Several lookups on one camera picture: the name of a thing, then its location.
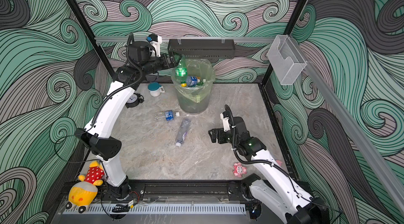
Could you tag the pink flower toy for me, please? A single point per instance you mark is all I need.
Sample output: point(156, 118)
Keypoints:
point(239, 170)

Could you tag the green soda bottle yellow cap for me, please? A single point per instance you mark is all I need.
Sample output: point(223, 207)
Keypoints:
point(181, 72)

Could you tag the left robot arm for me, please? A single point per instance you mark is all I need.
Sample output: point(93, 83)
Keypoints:
point(142, 58)

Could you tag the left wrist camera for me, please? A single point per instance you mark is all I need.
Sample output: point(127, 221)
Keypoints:
point(155, 42)

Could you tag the yellow chick plush toy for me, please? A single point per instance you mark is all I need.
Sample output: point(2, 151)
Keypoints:
point(82, 194)

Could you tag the white cable duct strip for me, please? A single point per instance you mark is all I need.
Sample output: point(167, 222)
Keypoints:
point(168, 209)

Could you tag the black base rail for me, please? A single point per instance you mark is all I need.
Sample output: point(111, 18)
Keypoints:
point(233, 190)

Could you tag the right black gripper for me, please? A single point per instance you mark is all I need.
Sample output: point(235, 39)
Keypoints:
point(214, 136)

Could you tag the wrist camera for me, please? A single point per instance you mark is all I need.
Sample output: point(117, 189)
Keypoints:
point(225, 121)
point(155, 42)

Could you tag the white mug with teal lid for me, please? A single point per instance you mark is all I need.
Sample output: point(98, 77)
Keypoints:
point(155, 89)

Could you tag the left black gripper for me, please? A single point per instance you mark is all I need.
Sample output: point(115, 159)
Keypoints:
point(164, 58)

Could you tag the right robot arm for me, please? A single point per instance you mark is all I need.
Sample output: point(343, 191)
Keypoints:
point(277, 190)

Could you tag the black wall shelf tray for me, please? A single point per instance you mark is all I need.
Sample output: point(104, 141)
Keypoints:
point(210, 49)

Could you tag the clear bottle blue label white cap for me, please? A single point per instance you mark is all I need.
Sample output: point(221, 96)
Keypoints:
point(167, 115)

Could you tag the black round alarm clock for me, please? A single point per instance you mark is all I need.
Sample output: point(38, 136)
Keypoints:
point(134, 100)

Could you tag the small clear bottle blue label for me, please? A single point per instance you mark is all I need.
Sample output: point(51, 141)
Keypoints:
point(192, 81)

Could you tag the clear acrylic wall holder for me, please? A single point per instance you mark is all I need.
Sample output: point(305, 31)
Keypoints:
point(287, 59)

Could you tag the mesh bin with green bag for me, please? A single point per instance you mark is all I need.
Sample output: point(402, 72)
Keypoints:
point(195, 100)

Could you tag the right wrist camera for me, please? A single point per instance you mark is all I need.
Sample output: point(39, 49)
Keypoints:
point(225, 121)

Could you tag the tall clear bottle white cap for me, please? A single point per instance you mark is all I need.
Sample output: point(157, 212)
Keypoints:
point(182, 132)

